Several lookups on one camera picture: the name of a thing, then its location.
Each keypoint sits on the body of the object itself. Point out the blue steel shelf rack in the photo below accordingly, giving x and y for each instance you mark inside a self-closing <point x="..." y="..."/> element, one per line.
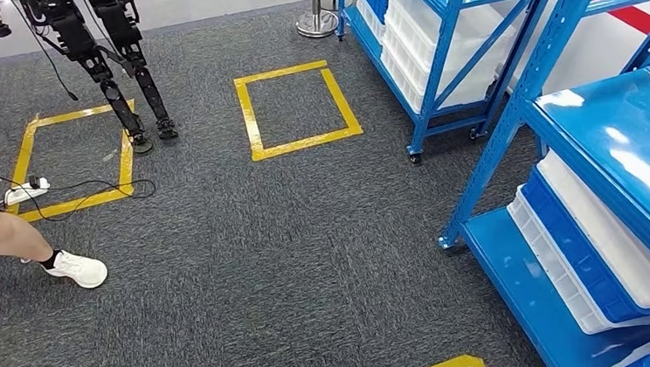
<point x="616" y="124"/>
<point x="437" y="69"/>

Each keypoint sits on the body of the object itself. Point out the white power strip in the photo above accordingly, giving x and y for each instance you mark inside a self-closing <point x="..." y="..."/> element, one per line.
<point x="24" y="195"/>

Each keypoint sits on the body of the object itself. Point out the black humanoid robot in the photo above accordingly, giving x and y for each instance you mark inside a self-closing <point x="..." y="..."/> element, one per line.
<point x="72" y="33"/>

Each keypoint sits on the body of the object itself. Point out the white car body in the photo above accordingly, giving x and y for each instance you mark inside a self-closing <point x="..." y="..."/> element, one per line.
<point x="593" y="51"/>

